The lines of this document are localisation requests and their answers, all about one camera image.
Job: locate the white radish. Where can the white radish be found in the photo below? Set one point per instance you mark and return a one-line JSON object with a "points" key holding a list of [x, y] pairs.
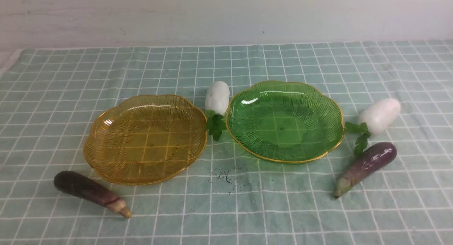
{"points": [[373, 121], [216, 105]]}

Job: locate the amber plastic plate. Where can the amber plastic plate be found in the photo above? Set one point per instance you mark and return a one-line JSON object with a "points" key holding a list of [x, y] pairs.
{"points": [[146, 140]]}

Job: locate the purple eggplant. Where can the purple eggplant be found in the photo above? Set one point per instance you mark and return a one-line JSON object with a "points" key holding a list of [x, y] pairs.
{"points": [[78, 185], [372, 159]]}

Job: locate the green plastic plate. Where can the green plastic plate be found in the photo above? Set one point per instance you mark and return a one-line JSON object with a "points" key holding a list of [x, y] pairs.
{"points": [[285, 122]]}

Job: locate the green checkered tablecloth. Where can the green checkered tablecloth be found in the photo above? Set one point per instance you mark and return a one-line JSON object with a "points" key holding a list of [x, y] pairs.
{"points": [[49, 99]]}

